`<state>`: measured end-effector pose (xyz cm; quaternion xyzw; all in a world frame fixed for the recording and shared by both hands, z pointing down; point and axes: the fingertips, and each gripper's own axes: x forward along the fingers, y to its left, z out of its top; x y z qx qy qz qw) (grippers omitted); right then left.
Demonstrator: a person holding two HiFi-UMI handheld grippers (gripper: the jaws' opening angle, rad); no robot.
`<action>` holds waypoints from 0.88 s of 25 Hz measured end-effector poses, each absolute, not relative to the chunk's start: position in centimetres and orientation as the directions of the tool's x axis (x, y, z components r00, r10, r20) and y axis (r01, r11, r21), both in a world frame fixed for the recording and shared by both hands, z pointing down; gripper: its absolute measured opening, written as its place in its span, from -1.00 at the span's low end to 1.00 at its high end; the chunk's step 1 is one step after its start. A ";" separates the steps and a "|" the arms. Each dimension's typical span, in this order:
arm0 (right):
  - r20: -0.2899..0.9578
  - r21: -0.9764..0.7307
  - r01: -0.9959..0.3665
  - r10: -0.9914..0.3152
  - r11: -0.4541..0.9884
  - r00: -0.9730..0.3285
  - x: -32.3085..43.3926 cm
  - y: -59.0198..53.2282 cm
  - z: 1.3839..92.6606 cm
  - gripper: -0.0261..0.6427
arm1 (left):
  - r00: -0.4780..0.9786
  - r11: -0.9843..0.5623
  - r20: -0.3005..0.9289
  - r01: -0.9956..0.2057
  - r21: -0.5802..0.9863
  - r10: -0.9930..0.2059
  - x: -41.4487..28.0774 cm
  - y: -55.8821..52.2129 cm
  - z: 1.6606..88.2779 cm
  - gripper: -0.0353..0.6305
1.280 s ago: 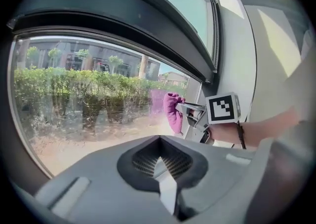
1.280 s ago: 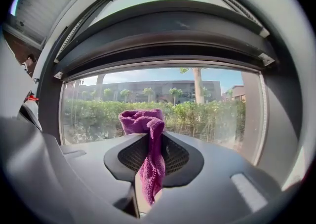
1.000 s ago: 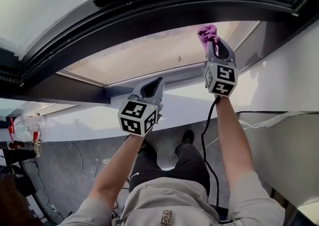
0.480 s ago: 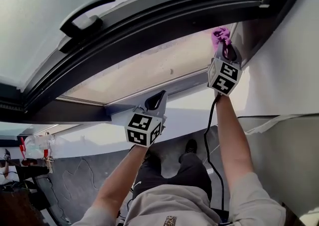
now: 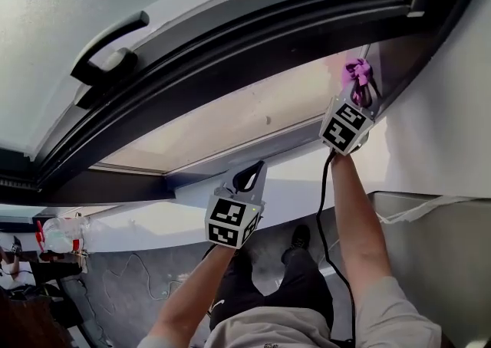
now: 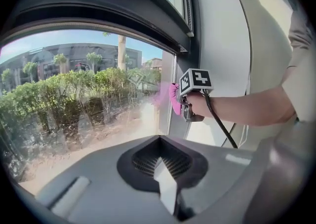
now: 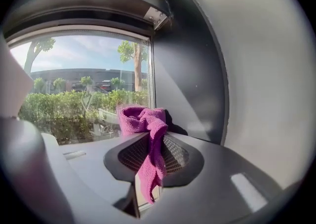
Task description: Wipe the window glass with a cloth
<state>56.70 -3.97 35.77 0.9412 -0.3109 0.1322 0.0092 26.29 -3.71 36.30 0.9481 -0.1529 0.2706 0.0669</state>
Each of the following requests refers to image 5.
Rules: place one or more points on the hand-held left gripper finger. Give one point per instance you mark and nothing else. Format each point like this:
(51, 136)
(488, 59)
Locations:
(229, 182)
(259, 191)

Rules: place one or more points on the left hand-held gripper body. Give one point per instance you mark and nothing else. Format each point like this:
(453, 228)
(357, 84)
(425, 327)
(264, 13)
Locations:
(226, 212)

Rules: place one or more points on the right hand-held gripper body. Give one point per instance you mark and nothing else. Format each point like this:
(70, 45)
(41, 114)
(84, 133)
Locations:
(341, 128)

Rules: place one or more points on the purple cloth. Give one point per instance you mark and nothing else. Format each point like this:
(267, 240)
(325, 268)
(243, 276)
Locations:
(356, 68)

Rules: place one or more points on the clear window glass pane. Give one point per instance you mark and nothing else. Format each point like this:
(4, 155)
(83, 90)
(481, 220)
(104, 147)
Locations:
(230, 120)

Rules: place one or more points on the person's left forearm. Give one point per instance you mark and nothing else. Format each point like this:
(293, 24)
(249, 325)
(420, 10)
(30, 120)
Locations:
(192, 293)

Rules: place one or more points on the person's right forearm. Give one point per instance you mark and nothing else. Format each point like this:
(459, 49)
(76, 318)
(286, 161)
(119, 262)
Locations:
(360, 224)

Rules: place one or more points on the person's black right shoe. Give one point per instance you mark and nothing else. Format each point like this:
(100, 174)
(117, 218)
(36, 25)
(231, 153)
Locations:
(300, 237)

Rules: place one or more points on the white window sill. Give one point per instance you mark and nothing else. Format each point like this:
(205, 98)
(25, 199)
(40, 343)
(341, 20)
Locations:
(153, 224)

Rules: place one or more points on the person's black trousers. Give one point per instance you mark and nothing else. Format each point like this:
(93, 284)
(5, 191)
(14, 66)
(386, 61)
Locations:
(299, 285)

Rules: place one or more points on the white loose tape strip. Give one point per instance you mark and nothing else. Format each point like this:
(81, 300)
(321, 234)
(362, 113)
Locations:
(399, 217)

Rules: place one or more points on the gold pendant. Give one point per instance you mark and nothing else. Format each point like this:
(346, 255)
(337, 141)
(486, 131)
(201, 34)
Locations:
(271, 345)

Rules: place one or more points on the clear plastic bottle red label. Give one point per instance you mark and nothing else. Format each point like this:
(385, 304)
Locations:
(61, 235)

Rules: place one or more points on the beige tall cabinet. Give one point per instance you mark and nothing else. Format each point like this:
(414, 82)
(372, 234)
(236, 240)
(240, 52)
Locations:
(441, 281)

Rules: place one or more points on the person's grey sweatshirt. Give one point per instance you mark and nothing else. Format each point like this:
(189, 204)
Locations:
(391, 319)

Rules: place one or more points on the black window frame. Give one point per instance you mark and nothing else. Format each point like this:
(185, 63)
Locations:
(230, 51)

